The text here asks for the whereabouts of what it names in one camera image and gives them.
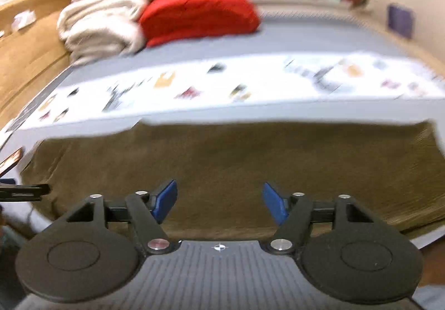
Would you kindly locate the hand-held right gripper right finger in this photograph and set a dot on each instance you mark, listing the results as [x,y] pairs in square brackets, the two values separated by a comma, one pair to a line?
[274,202]

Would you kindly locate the folded white blanket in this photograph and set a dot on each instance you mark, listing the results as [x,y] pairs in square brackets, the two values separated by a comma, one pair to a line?
[100,25]

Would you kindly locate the purple box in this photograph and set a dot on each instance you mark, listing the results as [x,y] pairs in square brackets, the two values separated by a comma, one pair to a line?
[400,21]

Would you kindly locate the black smartphone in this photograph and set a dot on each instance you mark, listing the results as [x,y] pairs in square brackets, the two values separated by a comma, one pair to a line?
[9,161]

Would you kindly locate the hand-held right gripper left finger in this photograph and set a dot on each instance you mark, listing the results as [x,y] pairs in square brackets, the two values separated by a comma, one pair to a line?
[165,200]

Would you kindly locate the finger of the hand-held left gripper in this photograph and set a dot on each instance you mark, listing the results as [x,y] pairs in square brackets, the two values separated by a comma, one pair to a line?
[24,191]

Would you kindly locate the wooden bed frame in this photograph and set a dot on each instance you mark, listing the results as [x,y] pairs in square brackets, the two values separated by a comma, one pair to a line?
[31,59]

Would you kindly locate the folded red blanket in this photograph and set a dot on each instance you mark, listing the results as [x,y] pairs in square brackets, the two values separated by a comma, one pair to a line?
[198,14]

